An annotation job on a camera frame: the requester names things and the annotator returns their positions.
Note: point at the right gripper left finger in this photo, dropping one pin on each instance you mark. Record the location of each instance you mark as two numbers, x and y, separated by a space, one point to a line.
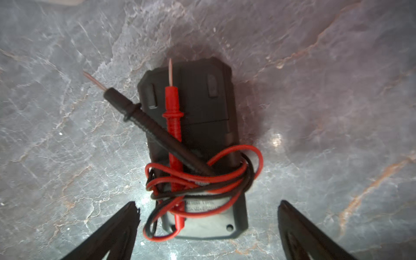
114 240

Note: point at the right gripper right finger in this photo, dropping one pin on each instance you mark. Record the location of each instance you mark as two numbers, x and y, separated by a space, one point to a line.
302 240

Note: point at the black multimeter face down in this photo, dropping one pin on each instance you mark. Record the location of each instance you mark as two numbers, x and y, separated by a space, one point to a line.
199 172

